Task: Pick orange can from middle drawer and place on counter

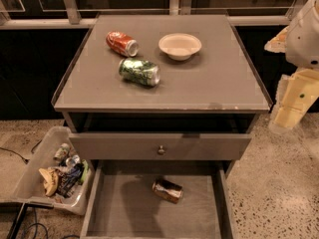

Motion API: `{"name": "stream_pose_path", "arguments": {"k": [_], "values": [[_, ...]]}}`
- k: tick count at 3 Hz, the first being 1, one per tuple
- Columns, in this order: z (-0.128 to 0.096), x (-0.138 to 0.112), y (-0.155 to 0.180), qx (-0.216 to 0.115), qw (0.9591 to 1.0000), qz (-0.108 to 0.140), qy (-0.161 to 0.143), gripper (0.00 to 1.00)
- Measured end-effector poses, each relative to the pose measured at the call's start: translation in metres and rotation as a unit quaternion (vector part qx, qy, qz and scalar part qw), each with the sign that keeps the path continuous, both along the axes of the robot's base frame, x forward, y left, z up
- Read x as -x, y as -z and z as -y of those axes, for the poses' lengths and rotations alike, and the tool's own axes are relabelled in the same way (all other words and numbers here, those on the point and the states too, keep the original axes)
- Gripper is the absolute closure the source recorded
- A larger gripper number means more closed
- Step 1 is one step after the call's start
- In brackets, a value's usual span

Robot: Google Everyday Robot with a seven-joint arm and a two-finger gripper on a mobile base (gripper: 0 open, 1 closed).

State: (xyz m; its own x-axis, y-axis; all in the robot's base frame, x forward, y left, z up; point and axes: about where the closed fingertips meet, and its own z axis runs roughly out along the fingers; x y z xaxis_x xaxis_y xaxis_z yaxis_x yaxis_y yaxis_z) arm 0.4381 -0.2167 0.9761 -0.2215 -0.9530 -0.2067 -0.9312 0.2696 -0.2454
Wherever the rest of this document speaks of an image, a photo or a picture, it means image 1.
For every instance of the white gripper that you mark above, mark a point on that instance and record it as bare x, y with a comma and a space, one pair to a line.
304, 44

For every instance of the grey drawer cabinet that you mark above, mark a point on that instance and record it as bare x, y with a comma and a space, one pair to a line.
216, 90

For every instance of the green soda can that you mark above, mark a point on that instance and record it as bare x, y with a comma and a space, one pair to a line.
138, 71

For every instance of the round metal drawer knob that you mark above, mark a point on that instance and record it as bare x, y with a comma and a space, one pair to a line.
161, 150

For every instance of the red soda can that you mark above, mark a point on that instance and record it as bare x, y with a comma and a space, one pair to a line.
122, 43

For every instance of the grey open middle drawer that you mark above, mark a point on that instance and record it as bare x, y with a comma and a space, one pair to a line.
122, 204

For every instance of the grey top drawer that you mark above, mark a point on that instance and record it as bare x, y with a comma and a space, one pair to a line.
144, 146

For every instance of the silver can in bin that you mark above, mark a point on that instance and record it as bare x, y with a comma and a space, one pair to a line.
73, 160

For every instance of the small can in bin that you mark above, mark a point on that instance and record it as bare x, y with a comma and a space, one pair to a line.
62, 152

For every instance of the white paper bowl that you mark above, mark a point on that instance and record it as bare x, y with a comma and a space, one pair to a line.
179, 46

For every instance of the dark snack packet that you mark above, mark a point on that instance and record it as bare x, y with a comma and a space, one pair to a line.
67, 180

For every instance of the clear plastic bin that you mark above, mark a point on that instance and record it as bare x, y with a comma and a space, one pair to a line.
30, 188

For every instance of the tan crumpled bag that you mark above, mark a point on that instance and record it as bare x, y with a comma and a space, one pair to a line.
51, 180

